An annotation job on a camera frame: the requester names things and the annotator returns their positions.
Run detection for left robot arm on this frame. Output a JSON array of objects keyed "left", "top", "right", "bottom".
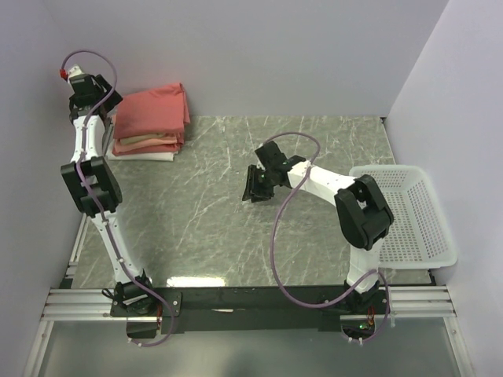
[{"left": 61, "top": 65, "right": 158, "bottom": 317}]

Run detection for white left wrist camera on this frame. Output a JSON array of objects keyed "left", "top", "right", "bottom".
[{"left": 59, "top": 64, "right": 89, "bottom": 85}]

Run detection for aluminium frame rail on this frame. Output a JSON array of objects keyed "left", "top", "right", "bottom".
[{"left": 41, "top": 286, "right": 457, "bottom": 321}]

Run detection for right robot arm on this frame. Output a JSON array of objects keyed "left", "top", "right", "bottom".
[{"left": 242, "top": 141, "right": 394, "bottom": 313}]

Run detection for folded pink t-shirt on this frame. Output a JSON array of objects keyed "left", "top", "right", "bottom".
[{"left": 112, "top": 133, "right": 185, "bottom": 156}]

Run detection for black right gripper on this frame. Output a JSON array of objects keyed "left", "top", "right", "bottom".
[{"left": 241, "top": 165, "right": 275, "bottom": 204}]

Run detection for folded tan t-shirt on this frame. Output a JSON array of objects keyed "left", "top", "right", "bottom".
[{"left": 119, "top": 133, "right": 177, "bottom": 145}]

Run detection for red t-shirt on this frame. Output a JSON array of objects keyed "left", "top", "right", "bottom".
[{"left": 114, "top": 82, "right": 190, "bottom": 139}]

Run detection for white plastic basket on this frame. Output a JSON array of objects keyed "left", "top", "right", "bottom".
[{"left": 350, "top": 165, "right": 457, "bottom": 269}]

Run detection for folded white t-shirt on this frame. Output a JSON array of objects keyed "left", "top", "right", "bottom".
[{"left": 106, "top": 151, "right": 177, "bottom": 162}]

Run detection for black base beam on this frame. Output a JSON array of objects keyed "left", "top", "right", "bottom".
[{"left": 109, "top": 283, "right": 387, "bottom": 339}]

